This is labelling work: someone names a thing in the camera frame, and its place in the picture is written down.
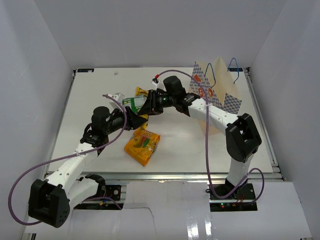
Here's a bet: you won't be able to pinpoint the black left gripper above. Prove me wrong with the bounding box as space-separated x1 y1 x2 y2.
103 106 147 136

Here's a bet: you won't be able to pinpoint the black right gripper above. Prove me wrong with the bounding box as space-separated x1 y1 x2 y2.
138 89 177 116

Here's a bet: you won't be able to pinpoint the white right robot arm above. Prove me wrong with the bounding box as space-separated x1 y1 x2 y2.
138 75 262 200

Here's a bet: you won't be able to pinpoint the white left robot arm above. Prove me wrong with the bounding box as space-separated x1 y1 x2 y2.
28 106 147 228

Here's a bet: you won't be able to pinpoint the green snack bag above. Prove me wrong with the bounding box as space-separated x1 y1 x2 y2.
122 95 147 114

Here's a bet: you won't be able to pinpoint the orange gummy candy bag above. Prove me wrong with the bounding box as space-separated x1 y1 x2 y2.
124 128 161 166

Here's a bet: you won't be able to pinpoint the yellow candy packet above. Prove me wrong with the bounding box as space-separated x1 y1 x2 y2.
135 86 149 98

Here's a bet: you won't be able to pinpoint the black XDOF label plate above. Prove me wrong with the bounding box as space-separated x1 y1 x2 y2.
76 68 95 73

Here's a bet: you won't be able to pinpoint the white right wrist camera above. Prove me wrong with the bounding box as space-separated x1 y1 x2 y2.
151 74 161 90

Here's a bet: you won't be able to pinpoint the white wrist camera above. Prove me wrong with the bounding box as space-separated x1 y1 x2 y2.
111 92 125 104
151 74 161 90

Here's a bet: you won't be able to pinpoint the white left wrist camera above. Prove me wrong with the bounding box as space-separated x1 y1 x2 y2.
111 92 125 104

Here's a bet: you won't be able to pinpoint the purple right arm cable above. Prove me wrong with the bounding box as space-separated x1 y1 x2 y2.
156 69 265 204

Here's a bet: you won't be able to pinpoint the checkered paper bag blue handles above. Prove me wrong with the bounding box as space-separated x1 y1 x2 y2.
187 55 243 137

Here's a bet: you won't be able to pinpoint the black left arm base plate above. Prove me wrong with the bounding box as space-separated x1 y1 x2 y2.
73 185 124 211

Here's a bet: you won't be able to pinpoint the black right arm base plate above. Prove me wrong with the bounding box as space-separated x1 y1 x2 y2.
205 183 258 213

